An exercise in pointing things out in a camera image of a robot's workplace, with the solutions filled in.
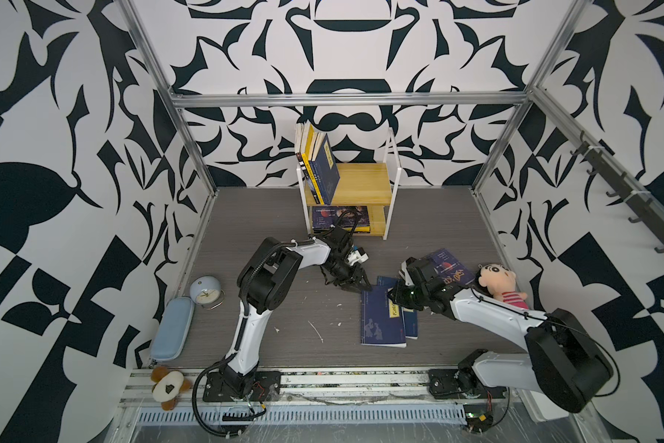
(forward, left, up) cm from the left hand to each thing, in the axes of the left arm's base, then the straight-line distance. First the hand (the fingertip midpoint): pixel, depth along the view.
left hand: (367, 287), depth 91 cm
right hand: (-2, -6, +2) cm, 6 cm away
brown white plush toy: (-25, +54, +2) cm, 60 cm away
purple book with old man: (+25, +13, +6) cm, 29 cm away
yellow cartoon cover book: (+20, +16, +30) cm, 39 cm away
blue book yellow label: (-11, -3, +1) cm, 12 cm away
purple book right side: (+5, -29, 0) cm, 29 cm away
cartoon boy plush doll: (-2, -40, +5) cm, 41 cm away
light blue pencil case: (-11, +58, +1) cm, 59 cm away
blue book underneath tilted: (-10, -12, 0) cm, 15 cm away
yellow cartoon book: (+19, +1, +6) cm, 20 cm away
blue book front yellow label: (+26, +13, +30) cm, 42 cm away
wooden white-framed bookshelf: (+21, 0, +17) cm, 28 cm away
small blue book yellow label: (+24, +12, +29) cm, 40 cm away
